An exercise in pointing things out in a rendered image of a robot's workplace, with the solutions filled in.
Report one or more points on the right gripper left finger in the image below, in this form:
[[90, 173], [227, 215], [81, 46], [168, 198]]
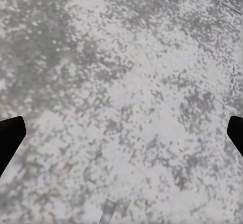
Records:
[[12, 132]]

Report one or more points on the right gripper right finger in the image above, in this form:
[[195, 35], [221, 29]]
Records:
[[235, 132]]

